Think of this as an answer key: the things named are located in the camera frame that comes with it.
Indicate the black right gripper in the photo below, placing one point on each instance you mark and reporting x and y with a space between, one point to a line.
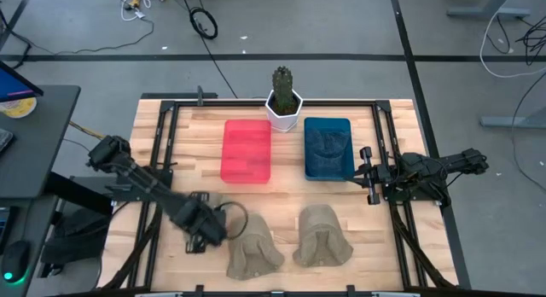
377 175

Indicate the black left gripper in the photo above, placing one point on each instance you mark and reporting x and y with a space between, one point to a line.
200 222

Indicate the tan bucket hat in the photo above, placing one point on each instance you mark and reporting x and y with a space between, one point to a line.
320 237
253 254

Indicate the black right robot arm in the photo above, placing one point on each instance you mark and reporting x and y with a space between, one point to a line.
426 167

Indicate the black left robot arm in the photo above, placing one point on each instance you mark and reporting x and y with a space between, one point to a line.
141 182

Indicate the black edge clamp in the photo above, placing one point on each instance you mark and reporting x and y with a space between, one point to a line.
199 290
351 290

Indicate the blue plastic bin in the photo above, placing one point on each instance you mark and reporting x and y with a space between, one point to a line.
308 123

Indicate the red plastic bin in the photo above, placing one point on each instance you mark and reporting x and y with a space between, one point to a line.
245 152

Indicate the white hexagonal plant pot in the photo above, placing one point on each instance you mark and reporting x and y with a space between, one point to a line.
281 121

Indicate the green cactus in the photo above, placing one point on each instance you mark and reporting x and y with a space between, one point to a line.
283 88

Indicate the black bag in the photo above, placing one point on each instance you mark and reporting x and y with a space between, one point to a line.
77 241

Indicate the black bar behind table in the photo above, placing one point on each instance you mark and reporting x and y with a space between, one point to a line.
170 95

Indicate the grey table foot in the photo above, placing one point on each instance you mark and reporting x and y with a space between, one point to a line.
486 11
512 121

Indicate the black side desk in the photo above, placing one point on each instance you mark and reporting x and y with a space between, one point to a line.
30 152

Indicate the black computer mouse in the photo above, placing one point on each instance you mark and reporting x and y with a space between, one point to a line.
15 260

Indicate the black keyboard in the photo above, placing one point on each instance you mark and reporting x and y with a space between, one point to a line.
4 141

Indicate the yellow round disc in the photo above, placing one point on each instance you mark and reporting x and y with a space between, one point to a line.
19 109

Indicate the computer monitor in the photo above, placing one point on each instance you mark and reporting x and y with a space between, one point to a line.
15 85

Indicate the black aluminium table frame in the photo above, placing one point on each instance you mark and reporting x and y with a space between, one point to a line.
164 126

